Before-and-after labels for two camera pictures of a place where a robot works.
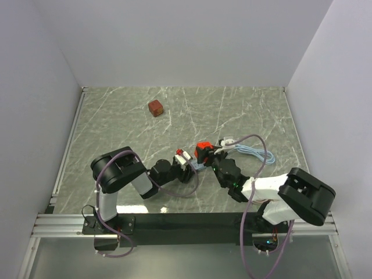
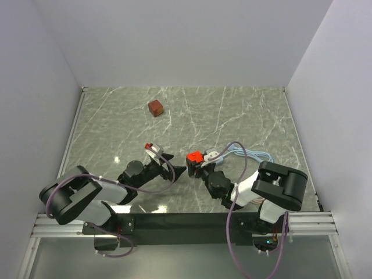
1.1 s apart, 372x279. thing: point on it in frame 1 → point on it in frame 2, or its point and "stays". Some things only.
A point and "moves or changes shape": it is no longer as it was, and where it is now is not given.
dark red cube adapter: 156,108 stays
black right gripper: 202,153 → 191,167
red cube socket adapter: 203,145 moves or changes shape
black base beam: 195,229 stays
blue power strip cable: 264,155 moves or changes shape
